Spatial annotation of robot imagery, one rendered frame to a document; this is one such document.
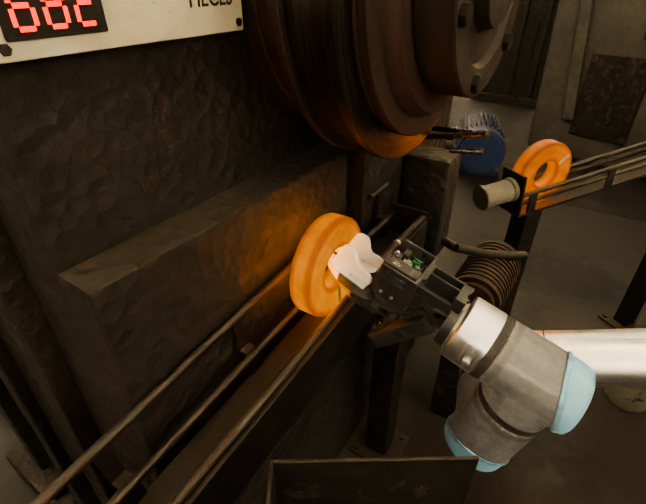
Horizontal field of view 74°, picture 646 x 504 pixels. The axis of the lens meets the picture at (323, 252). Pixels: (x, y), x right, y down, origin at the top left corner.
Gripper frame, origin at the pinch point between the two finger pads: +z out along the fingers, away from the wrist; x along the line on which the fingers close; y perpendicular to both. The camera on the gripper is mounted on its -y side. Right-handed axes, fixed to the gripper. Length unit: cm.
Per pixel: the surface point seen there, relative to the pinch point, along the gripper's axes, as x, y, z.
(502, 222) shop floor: -173, -76, -19
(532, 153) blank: -62, 3, -15
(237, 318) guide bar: 15.5, -3.9, 3.2
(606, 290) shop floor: -138, -62, -68
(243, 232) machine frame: 11.2, 5.9, 7.4
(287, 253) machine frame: 2.9, -1.7, 5.3
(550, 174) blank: -69, -2, -21
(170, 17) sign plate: 13.8, 27.9, 17.4
